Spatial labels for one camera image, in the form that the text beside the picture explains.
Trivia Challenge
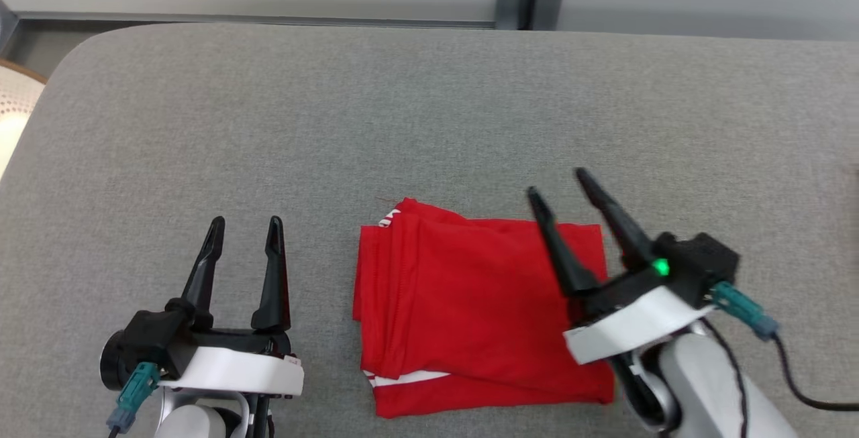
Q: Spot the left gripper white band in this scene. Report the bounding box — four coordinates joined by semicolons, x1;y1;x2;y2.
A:
158;215;304;398

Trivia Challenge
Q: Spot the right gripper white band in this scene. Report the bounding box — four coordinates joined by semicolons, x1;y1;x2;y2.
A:
525;167;715;366

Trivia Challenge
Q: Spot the red jersey with lettering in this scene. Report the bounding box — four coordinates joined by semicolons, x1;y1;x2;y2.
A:
352;198;616;420

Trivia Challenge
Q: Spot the teal left cable connector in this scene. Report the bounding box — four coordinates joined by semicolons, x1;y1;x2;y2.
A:
106;362;162;433

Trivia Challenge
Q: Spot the teal cable connector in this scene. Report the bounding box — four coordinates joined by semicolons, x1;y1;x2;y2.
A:
106;362;162;433
710;282;780;341

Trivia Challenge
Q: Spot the teal right cable connector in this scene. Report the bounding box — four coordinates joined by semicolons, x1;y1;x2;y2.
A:
710;282;780;341

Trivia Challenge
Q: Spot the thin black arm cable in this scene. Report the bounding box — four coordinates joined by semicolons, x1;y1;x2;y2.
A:
701;321;750;438

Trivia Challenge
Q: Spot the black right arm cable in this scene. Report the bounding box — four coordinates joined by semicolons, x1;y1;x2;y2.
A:
772;334;859;413

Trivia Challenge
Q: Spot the grey partition bottom rail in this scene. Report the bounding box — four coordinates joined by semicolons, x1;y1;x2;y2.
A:
0;12;497;30

